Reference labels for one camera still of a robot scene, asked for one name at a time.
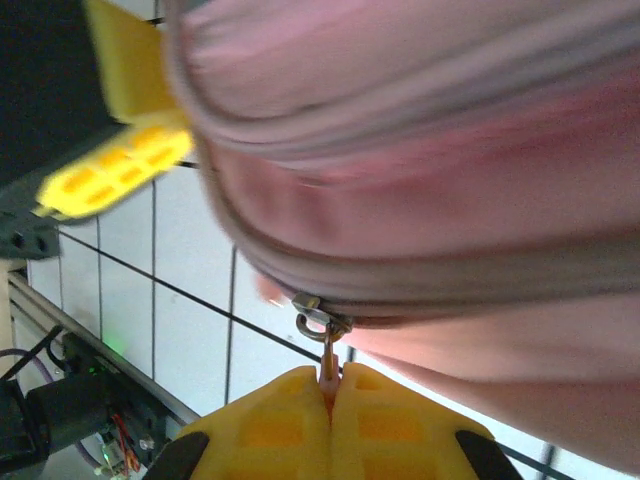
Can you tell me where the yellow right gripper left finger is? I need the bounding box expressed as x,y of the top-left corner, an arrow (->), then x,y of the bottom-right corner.
144,364 -> 335,480

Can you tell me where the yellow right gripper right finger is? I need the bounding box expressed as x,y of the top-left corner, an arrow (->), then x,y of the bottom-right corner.
332,362 -> 524,480

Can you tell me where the pink school backpack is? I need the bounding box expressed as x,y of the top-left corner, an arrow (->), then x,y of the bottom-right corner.
164,0 -> 640,474

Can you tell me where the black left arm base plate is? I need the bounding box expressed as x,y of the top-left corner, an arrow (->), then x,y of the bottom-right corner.
59,329 -> 174,471

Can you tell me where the aluminium mounting rail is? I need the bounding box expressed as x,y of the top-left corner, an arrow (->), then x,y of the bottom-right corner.
7,269 -> 202,426

